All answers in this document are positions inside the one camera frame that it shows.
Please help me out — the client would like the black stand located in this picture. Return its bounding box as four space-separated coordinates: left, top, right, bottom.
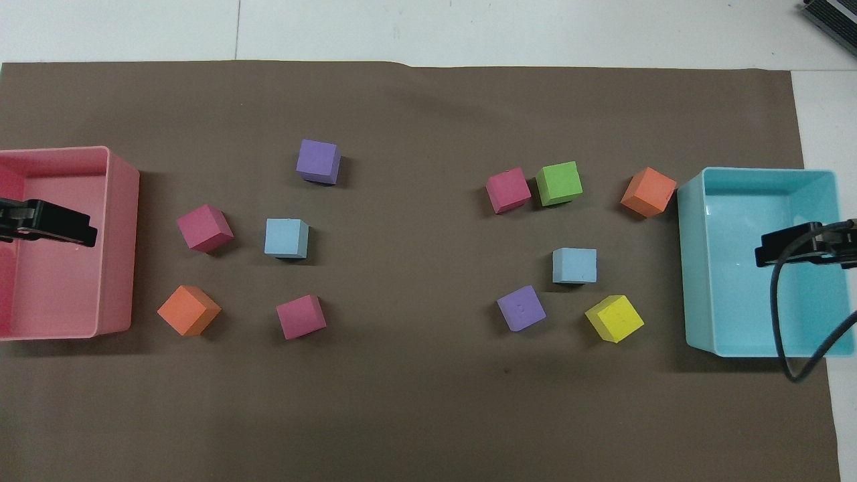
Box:
802 0 857 45

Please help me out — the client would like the light blue foam block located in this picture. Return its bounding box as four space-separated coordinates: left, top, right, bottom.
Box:
264 218 310 260
552 247 598 285

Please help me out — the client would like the pink plastic bin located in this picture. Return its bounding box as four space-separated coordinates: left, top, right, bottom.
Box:
0 145 141 341

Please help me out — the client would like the black cable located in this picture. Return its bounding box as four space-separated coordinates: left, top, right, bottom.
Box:
770 260 857 384

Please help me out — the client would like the light blue plastic bin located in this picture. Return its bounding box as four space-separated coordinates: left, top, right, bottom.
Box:
677 167 857 358

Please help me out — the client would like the green foam block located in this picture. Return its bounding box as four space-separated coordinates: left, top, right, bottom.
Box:
535 161 584 208

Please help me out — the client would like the purple foam block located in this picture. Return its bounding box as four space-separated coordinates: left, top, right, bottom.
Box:
296 139 342 185
496 285 547 333

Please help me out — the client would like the pink foam block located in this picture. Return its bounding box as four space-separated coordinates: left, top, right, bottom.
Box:
485 167 532 215
177 204 235 254
276 294 328 341

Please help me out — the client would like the yellow foam block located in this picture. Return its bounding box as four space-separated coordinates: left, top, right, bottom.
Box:
585 295 645 344

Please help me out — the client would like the orange foam block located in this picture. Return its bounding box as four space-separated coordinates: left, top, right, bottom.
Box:
620 167 678 219
157 285 222 337

